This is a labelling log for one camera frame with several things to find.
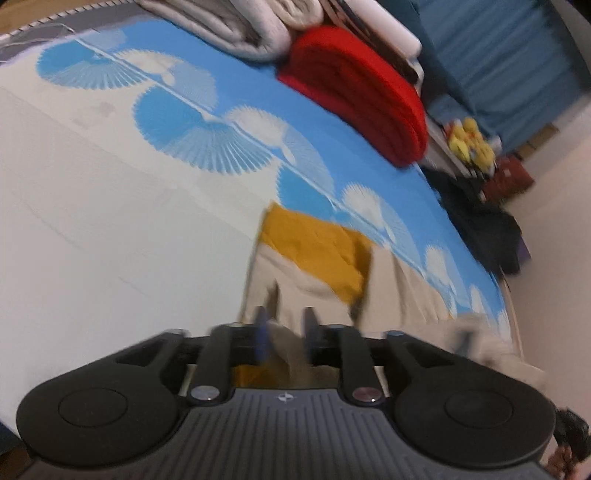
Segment beige and mustard jacket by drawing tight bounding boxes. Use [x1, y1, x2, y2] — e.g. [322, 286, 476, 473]
[235, 204, 546, 390]

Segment black clothing pile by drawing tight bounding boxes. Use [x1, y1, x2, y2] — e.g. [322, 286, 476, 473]
[421, 166, 527, 277]

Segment blue white patterned bedsheet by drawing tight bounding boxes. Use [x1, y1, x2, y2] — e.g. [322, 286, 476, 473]
[1, 18, 513, 427]

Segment red box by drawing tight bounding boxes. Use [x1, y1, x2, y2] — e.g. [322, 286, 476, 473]
[481, 156, 535, 205]

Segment yellow plush toys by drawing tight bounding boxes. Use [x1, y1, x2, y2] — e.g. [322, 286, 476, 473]
[444, 117, 497, 176]

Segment folded red blanket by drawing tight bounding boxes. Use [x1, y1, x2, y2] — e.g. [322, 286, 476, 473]
[277, 26, 429, 168]

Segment folded grey white blanket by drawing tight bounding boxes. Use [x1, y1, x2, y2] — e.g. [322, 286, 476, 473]
[139, 0, 324, 63]

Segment blue curtain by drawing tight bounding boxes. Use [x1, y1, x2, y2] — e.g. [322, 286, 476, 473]
[382, 0, 590, 152]

